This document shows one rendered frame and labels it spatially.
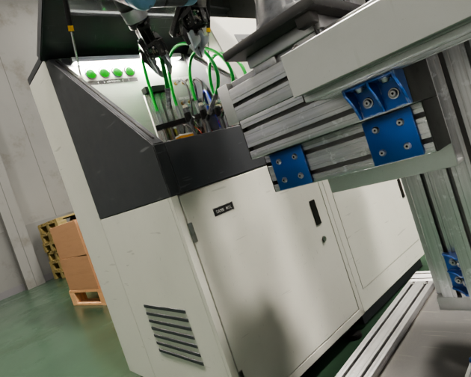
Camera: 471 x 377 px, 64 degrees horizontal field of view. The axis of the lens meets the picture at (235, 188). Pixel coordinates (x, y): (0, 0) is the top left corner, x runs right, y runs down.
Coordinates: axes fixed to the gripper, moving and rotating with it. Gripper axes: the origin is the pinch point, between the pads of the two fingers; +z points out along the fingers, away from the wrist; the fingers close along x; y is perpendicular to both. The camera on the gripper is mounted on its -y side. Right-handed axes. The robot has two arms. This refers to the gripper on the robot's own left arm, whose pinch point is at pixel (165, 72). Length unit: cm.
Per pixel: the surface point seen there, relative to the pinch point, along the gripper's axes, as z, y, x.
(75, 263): 203, -151, -157
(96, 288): 213, -117, -146
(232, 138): 19.0, 26.5, 7.3
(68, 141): 16, -22, -47
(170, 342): 62, 55, -49
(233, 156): 22.3, 31.3, 4.3
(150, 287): 47, 41, -45
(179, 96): 35, -39, 3
